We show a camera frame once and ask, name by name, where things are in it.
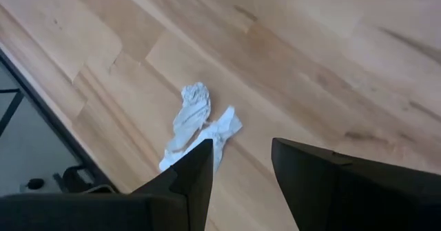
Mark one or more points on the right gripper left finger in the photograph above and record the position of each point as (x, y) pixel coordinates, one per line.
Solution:
(196, 182)

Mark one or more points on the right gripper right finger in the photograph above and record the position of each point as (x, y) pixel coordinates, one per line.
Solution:
(344, 193)

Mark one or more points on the white tissue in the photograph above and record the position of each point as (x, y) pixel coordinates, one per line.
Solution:
(194, 113)

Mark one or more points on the black table frame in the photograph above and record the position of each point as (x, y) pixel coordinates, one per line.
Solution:
(51, 115)

